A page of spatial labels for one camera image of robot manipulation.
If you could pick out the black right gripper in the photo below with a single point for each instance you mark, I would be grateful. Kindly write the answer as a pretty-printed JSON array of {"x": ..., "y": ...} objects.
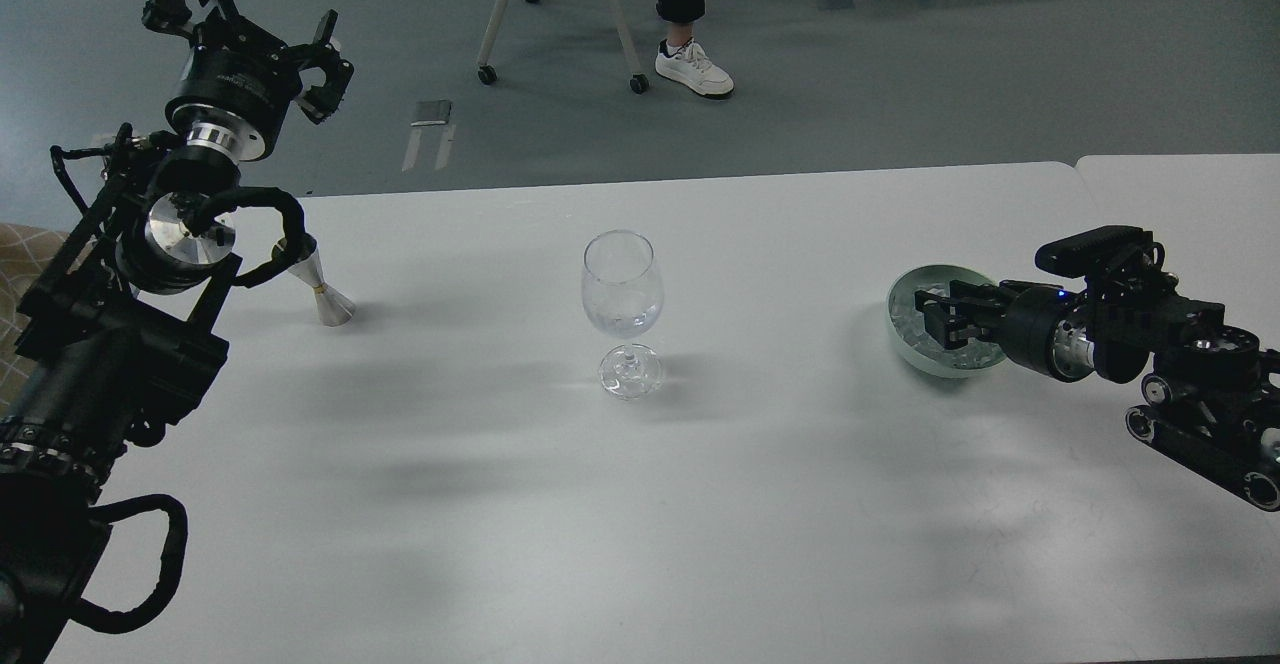
[{"x": 1038, "y": 326}]

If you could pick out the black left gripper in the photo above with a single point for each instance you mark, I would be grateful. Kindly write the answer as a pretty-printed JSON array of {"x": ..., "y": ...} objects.
[{"x": 244, "y": 83}]

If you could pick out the steel cocktail jigger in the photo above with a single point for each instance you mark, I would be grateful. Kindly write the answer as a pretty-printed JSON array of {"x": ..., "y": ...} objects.
[{"x": 333, "y": 307}]

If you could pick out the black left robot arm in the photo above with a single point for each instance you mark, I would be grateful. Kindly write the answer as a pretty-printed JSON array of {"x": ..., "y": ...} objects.
[{"x": 121, "y": 321}]

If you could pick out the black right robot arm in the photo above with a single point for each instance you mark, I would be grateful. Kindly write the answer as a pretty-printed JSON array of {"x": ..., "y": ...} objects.
[{"x": 1209, "y": 391}]

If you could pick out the clear ice cubes pile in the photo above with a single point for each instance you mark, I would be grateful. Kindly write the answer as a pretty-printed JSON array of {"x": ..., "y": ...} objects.
[{"x": 907, "y": 326}]

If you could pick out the clear wine glass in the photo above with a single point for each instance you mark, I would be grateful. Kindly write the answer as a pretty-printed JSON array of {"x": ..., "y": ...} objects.
[{"x": 622, "y": 294}]

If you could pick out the green bowl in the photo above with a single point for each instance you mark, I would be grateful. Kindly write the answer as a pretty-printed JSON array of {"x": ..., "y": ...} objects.
[{"x": 937, "y": 272}]

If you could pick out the grey floor tape patch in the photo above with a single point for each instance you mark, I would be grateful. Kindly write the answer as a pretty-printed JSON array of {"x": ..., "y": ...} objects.
[{"x": 431, "y": 113}]

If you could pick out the white sneaker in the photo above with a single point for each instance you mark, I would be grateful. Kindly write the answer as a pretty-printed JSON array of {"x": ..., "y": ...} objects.
[{"x": 688, "y": 65}]

